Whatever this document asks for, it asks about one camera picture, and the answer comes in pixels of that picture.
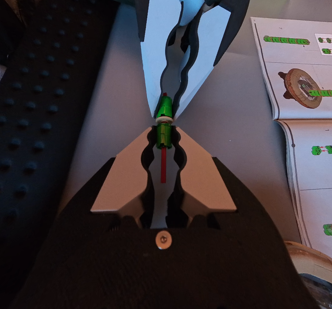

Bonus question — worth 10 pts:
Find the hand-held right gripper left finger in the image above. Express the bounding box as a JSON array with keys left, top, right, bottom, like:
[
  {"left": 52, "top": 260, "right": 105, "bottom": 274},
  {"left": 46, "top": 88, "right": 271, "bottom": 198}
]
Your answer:
[{"left": 91, "top": 126, "right": 156, "bottom": 228}]

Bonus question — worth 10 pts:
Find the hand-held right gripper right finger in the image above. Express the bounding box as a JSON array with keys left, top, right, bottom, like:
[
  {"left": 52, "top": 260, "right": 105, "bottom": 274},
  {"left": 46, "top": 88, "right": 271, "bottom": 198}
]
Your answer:
[{"left": 167, "top": 126, "right": 237, "bottom": 228}]

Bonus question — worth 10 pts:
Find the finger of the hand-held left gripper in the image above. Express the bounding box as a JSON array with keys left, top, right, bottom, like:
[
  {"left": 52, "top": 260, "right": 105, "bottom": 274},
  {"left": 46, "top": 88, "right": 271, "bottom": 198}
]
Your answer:
[
  {"left": 140, "top": 0, "right": 184, "bottom": 118},
  {"left": 172, "top": 4, "right": 232, "bottom": 121}
]

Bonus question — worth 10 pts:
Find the red axle rod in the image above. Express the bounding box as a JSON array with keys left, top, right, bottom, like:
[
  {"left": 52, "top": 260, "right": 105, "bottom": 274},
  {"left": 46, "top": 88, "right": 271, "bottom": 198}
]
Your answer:
[{"left": 160, "top": 91, "right": 169, "bottom": 184}]

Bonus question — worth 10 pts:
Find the green round brick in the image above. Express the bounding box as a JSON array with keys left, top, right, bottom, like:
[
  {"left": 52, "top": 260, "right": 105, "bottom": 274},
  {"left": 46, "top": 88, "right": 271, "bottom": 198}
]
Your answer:
[
  {"left": 156, "top": 93, "right": 173, "bottom": 119},
  {"left": 156, "top": 124, "right": 174, "bottom": 150}
]

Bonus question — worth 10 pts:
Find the grey desk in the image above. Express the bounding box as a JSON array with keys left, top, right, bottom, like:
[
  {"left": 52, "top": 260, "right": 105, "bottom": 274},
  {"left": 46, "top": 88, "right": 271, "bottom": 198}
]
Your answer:
[{"left": 58, "top": 0, "right": 332, "bottom": 245}]

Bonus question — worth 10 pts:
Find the open instruction booklet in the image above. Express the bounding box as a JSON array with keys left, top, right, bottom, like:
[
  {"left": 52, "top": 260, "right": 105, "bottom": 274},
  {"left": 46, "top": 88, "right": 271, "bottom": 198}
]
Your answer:
[{"left": 250, "top": 16, "right": 332, "bottom": 259}]

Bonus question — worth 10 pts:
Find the black studded mat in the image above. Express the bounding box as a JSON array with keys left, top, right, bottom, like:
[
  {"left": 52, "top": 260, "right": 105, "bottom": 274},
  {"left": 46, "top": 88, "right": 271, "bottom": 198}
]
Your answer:
[{"left": 0, "top": 0, "right": 120, "bottom": 309}]

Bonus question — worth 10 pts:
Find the tan round pot model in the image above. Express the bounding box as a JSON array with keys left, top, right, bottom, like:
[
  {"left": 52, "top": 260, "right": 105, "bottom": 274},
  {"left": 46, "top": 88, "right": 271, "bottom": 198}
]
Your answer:
[{"left": 284, "top": 240, "right": 332, "bottom": 309}]

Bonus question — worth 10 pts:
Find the person's dark jacket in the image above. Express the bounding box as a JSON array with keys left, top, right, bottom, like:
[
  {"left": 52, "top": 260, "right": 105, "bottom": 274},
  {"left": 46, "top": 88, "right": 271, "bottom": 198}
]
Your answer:
[{"left": 0, "top": 0, "right": 29, "bottom": 66}]

